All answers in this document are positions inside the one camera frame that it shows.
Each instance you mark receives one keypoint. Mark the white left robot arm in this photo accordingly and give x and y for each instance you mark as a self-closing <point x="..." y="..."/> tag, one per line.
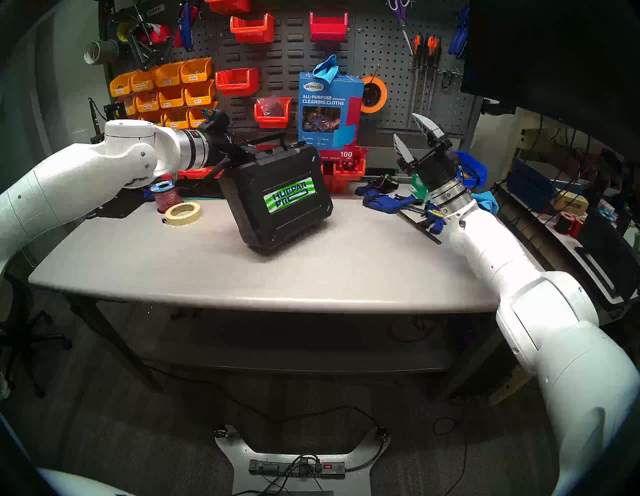
<point x="75" y="175"/>

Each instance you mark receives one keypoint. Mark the cream masking tape roll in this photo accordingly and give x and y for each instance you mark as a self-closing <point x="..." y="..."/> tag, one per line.
<point x="172" y="216"/>

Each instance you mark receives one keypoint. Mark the dark blue case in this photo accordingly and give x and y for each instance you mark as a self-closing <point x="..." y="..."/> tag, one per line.
<point x="525" y="185"/>

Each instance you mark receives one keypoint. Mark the clear plastic parts bag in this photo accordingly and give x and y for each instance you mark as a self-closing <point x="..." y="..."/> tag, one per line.
<point x="270" y="106"/>

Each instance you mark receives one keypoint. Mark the black plastic tool box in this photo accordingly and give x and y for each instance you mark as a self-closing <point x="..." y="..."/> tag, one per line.
<point x="300" y="220"/>

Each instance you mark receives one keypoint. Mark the green cutting mat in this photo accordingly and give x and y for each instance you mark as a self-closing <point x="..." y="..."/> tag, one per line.
<point x="200" y="196"/>

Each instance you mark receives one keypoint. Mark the black office chair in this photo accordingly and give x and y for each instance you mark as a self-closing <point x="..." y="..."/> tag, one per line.
<point x="35" y="345"/>

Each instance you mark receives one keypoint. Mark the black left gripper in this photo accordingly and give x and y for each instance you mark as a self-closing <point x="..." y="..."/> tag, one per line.
<point x="225" y="150"/>

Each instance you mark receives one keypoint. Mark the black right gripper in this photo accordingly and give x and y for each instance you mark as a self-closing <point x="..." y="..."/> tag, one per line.
<point x="440" y="170"/>

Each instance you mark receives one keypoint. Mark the small blue plastic part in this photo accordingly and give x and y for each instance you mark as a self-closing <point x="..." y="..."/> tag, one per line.
<point x="148" y="193"/>

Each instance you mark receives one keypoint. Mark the blue plastic bin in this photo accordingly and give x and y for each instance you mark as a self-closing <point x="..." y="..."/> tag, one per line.
<point x="472" y="170"/>

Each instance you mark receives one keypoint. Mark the grey duct tape roll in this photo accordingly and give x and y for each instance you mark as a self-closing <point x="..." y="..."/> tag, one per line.
<point x="107" y="50"/>

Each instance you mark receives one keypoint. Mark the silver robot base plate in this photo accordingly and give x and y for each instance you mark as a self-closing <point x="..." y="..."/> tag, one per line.
<point x="235" y="455"/>

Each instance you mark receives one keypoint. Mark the black monitor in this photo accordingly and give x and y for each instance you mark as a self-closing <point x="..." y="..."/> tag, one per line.
<point x="540" y="60"/>

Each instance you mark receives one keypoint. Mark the red and black spool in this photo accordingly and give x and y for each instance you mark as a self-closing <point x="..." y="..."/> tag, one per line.
<point x="570" y="225"/>

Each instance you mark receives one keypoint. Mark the black flat tray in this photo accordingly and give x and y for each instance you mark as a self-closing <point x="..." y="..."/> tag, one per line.
<point x="605" y="260"/>

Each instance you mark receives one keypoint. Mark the dark metal workbench frame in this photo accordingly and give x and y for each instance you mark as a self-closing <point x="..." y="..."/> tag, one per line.
<point x="111" y="340"/>

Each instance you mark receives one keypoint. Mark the blue plastic clamp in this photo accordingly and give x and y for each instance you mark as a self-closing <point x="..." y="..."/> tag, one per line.
<point x="380" y="201"/>

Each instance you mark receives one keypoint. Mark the blue spring clamp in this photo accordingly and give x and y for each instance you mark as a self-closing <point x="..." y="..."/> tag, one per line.
<point x="460" y="35"/>

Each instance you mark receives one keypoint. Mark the dark grey triangular frame tool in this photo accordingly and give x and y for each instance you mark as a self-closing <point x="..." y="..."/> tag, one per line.
<point x="142" y="50"/>

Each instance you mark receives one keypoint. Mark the yellow tape roll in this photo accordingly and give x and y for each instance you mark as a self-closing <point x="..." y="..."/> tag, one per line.
<point x="121" y="32"/>

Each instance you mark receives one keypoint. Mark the blue cleaning cloths box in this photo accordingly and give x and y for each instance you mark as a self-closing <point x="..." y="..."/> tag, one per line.
<point x="332" y="125"/>

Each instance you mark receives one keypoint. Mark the blue microfibre cloth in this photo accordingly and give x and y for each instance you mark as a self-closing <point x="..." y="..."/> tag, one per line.
<point x="327" y="67"/>

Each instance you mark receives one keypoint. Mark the yellow parts bin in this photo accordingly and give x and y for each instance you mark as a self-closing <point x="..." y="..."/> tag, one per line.
<point x="196" y="72"/>
<point x="129" y="106"/>
<point x="152" y="117"/>
<point x="169" y="76"/>
<point x="200" y="95"/>
<point x="147" y="102"/>
<point x="176" y="119"/>
<point x="171" y="98"/>
<point x="197" y="116"/>
<point x="121" y="86"/>
<point x="143" y="82"/>

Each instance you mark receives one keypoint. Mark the green tissue box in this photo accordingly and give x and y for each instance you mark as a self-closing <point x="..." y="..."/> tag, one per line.
<point x="417" y="190"/>

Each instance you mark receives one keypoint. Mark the teal cloth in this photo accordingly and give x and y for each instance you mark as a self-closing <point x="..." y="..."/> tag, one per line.
<point x="487" y="202"/>

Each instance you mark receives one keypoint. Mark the brown cardboard box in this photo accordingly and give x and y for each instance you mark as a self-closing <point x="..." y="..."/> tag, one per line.
<point x="567" y="202"/>

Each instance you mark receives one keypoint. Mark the black power strip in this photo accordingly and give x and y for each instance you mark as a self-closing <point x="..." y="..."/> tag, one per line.
<point x="265" y="468"/>

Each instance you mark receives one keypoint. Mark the orange tape roll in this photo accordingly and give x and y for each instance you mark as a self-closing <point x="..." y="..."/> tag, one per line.
<point x="382" y="95"/>

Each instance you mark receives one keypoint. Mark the blue bar clamp yellow label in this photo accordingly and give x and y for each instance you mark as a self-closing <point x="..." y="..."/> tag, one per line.
<point x="436" y="216"/>

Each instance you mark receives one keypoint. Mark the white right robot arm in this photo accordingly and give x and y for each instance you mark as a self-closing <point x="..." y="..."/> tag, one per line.
<point x="525" y="285"/>

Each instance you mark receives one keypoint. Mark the orange black screwdriver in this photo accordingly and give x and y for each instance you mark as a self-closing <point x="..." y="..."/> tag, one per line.
<point x="416" y="47"/>
<point x="437" y="50"/>
<point x="429" y="48"/>

